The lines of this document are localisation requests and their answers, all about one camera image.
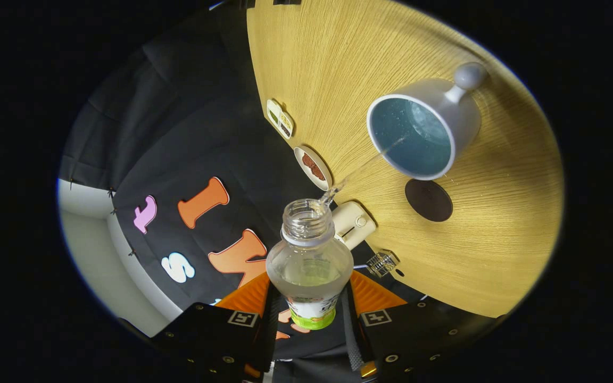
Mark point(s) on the white divided snack tray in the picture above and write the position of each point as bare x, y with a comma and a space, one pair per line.
280, 118

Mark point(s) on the black backdrop cloth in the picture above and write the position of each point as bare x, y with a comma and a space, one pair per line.
179, 106

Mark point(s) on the cream tabletop device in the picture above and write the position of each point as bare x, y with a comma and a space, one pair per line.
351, 226

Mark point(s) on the small white round plate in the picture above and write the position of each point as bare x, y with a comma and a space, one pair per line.
306, 173

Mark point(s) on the wooden table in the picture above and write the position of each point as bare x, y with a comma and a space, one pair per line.
338, 64

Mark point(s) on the clear square glass holder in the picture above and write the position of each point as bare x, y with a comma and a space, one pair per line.
382, 263

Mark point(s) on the clear juice bottle green base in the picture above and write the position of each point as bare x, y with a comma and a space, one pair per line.
309, 255

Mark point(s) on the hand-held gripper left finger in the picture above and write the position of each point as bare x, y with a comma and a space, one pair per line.
270, 340

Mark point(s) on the black tape strip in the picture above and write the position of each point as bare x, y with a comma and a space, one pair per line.
287, 2

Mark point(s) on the brown food pieces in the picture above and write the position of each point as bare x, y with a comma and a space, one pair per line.
314, 167

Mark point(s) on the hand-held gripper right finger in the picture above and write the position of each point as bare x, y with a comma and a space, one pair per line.
357, 340

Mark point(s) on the dark brown round coaster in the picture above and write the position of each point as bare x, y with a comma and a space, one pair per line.
429, 200

